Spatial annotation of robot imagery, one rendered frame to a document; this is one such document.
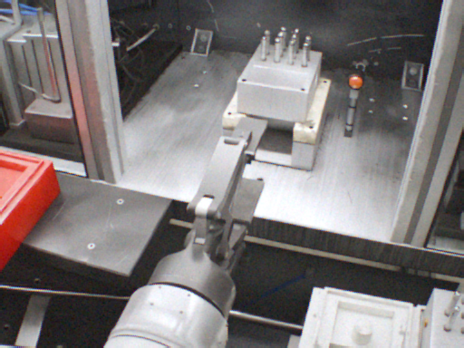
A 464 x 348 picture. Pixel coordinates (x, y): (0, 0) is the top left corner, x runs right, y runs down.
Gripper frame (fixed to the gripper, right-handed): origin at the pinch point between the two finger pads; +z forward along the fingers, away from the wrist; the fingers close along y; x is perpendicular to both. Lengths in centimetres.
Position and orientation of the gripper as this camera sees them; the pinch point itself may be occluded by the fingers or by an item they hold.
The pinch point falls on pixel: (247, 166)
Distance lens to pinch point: 57.6
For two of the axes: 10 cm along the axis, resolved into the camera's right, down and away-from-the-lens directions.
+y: 0.0, -7.6, -6.5
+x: -9.6, -1.9, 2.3
